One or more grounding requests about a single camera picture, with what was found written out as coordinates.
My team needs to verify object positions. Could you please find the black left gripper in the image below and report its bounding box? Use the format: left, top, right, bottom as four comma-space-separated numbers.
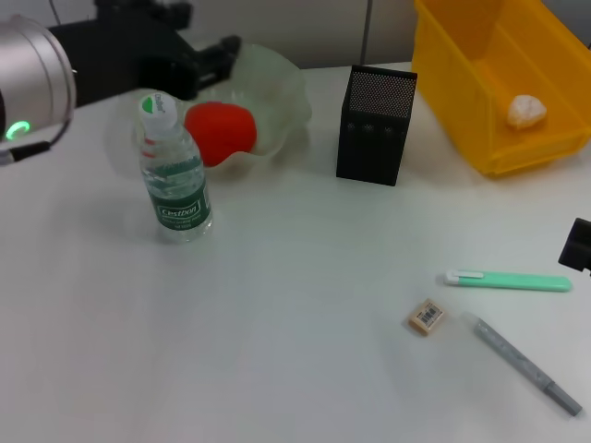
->
48, 0, 244, 108

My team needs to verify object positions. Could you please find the orange fruit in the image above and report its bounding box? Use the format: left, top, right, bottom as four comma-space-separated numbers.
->
184, 102, 258, 168

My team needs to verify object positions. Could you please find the clear water bottle green label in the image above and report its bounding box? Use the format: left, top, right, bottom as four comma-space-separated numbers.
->
136, 90, 215, 245

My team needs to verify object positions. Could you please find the white paper ball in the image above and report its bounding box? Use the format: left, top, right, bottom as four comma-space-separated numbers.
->
506, 94, 549, 131

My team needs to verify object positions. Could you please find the pale green glass fruit plate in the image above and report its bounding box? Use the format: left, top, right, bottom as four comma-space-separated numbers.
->
108, 43, 313, 177

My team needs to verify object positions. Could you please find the mint green utility knife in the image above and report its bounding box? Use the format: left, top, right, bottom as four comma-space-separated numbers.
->
437, 269, 573, 293

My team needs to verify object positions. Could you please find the grey pen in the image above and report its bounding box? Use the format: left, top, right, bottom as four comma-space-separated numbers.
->
459, 311, 585, 418

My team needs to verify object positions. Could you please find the beige eraser with barcode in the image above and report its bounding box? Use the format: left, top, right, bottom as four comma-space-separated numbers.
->
408, 298, 449, 337

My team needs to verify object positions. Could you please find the black mesh pen holder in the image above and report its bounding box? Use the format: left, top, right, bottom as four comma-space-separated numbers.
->
335, 64, 419, 187

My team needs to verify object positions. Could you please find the yellow plastic bin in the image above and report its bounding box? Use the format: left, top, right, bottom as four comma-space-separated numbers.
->
410, 0, 591, 179

